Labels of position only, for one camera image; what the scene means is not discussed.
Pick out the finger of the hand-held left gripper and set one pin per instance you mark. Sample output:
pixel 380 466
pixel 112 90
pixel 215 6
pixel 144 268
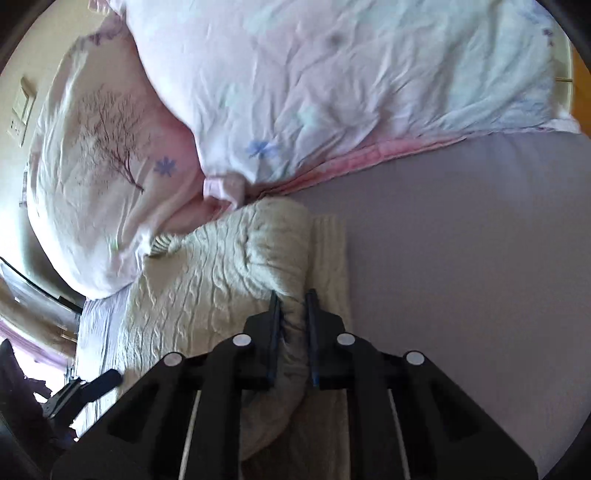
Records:
pixel 102 381

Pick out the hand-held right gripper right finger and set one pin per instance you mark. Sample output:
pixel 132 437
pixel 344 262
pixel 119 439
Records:
pixel 312 337

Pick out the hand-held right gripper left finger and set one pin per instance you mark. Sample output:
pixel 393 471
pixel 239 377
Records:
pixel 275 332

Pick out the dark wooden nightstand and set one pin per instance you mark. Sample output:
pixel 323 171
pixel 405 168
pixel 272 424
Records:
pixel 32 295

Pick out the lilac bed sheet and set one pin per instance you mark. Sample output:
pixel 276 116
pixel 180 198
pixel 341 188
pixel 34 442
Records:
pixel 461 258

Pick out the pink tree print pillow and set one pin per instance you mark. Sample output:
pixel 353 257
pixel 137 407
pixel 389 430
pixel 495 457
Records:
pixel 106 184

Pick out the white pink floral duvet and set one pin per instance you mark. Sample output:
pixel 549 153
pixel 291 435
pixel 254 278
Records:
pixel 346 83

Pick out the yellow wooden furniture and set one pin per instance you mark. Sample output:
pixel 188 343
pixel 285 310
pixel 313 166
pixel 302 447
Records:
pixel 579 78

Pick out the beige wall switch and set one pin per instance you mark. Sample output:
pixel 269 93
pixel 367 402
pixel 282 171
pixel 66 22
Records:
pixel 21 108

